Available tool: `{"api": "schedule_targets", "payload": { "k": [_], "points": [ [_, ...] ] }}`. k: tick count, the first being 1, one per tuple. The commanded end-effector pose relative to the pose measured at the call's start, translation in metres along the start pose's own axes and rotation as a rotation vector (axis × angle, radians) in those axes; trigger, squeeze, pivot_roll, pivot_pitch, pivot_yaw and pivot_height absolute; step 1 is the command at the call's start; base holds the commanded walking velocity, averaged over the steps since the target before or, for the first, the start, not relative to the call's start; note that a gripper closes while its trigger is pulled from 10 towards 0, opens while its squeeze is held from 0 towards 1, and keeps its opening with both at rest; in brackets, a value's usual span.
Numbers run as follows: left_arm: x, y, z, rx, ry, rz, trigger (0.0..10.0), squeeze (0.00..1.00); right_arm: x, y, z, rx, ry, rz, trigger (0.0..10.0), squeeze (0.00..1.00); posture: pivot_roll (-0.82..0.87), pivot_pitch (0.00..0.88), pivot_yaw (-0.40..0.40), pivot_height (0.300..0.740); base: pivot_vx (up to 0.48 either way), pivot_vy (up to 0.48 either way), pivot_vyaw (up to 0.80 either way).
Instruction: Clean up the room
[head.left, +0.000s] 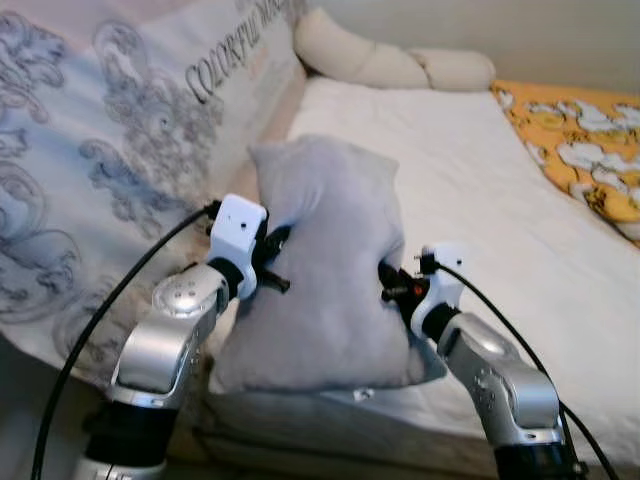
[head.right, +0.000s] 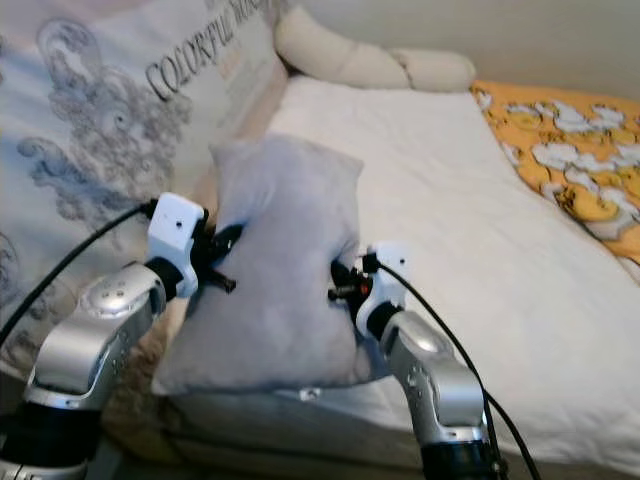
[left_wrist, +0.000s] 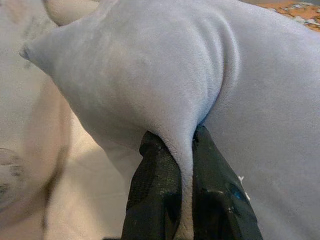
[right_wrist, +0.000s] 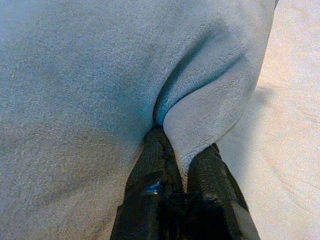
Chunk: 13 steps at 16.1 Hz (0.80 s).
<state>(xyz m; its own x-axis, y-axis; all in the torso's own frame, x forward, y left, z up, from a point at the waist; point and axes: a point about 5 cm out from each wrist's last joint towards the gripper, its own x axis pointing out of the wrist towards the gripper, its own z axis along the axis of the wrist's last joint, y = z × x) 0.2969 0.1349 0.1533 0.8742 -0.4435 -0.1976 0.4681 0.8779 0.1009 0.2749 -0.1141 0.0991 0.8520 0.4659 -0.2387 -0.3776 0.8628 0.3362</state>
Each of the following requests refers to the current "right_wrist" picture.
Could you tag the white quilted mattress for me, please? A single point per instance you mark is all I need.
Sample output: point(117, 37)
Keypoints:
point(292, 125)

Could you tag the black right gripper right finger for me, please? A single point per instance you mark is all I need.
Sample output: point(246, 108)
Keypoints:
point(215, 185)

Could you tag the grey fluffy towel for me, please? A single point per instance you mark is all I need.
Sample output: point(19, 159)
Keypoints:
point(75, 87)

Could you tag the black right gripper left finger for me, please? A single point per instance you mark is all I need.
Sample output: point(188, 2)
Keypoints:
point(150, 175)

